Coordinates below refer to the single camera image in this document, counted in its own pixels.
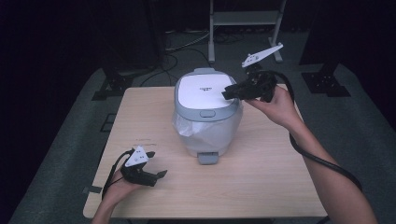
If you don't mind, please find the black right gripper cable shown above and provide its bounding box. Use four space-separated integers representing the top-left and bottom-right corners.
270 70 364 224

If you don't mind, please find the white plastic bin liner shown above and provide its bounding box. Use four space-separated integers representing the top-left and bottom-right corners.
172 105 244 158

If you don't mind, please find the white floor cable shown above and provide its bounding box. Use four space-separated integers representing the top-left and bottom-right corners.
164 29 211 52

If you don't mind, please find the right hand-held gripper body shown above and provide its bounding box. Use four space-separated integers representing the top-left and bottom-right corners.
237 42 284 103

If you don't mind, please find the black stand base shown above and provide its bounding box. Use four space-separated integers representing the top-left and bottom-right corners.
300 70 351 98
91 72 135 102

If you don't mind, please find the white metal stand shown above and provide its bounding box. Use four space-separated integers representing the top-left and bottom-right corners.
207 0 288 64

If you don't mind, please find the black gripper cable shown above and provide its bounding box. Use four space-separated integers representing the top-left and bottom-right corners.
270 70 364 224
101 148 135 201

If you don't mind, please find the person's left hand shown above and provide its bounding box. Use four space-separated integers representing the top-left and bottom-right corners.
102 170 143 204

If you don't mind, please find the black floor cable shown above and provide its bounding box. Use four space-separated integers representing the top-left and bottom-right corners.
139 46 180 88

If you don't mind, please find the grey tape strip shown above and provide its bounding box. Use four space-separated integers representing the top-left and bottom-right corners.
82 185 104 195

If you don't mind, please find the white pedal bin grey lid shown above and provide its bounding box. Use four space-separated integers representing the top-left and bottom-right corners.
172 67 245 166

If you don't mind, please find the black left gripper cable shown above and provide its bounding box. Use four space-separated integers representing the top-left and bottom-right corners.
101 148 135 201

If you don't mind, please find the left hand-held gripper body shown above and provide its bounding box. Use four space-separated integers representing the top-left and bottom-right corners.
120 145 158 187

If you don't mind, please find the person's right hand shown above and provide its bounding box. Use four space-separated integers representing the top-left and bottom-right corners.
246 86 304 130

